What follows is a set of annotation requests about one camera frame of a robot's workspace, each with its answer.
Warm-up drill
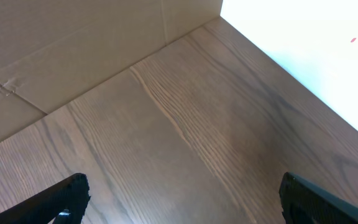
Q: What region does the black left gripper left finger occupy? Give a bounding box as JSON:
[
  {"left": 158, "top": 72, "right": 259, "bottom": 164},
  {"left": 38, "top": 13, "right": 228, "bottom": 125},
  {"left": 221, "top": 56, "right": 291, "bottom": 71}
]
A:
[{"left": 0, "top": 173, "right": 91, "bottom": 224}]

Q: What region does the brown cardboard panel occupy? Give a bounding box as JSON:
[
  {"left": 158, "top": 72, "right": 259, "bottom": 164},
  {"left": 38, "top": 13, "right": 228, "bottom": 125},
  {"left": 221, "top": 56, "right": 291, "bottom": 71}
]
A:
[{"left": 0, "top": 0, "right": 222, "bottom": 142}]

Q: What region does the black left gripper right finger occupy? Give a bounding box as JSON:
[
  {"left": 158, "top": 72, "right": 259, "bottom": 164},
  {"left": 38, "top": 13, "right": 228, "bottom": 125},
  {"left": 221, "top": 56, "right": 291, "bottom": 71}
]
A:
[{"left": 279, "top": 172, "right": 358, "bottom": 224}]

